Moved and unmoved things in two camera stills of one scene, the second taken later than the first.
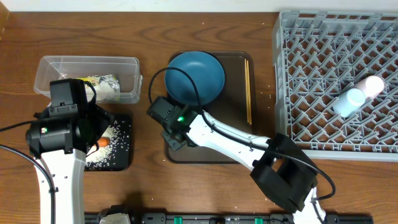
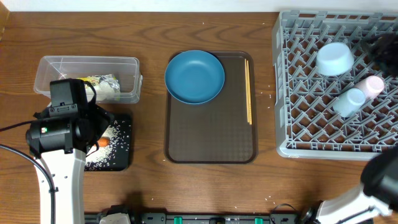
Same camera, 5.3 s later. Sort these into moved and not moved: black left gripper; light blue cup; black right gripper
Moved: black right gripper
Not moved: light blue cup; black left gripper
